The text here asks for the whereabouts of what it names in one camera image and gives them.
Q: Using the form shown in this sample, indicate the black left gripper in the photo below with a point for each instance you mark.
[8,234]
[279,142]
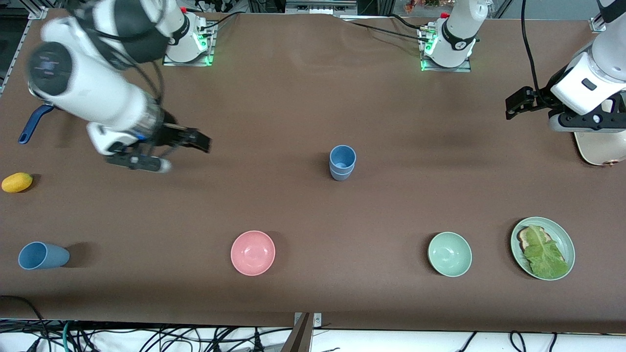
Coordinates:
[539,98]

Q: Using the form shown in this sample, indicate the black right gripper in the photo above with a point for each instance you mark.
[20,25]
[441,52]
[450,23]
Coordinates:
[170,130]

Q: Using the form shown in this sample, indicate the blue cup with paper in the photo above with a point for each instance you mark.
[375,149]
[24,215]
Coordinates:
[342,176]

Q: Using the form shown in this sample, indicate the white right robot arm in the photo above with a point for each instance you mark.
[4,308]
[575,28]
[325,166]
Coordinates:
[98,98]

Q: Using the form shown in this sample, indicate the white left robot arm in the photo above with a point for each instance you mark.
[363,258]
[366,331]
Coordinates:
[582,85]

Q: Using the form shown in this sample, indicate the cream toaster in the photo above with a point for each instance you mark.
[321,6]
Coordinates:
[599,149]

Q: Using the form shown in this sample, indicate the brown table cover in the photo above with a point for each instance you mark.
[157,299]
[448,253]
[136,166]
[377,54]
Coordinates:
[313,122]

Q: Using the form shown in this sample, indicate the pink bowl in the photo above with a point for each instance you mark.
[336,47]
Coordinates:
[253,252]

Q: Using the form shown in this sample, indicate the toast slice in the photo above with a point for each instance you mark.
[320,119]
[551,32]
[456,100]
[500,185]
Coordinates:
[524,238]

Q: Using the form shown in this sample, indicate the green plate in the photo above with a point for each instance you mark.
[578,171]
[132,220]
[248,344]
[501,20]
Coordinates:
[565,239]

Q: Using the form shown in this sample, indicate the green lettuce leaf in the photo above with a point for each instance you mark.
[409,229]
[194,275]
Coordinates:
[545,254]

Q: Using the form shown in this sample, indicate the green bowl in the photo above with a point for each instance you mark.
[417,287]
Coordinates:
[450,254]

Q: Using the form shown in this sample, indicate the yellow lemon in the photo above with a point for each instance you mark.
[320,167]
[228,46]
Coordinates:
[17,182]

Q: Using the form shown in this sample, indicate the grey table beam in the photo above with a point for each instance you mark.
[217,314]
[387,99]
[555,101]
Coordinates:
[301,337]

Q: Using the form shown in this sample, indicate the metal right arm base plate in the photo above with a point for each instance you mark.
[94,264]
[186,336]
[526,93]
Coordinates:
[190,63]

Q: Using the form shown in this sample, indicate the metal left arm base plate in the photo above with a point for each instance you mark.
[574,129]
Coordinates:
[447,69]

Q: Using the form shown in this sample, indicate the aluminium frame strut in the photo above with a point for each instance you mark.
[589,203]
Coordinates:
[19,49]
[595,24]

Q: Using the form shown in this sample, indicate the metal table bracket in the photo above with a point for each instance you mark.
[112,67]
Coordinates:
[318,319]

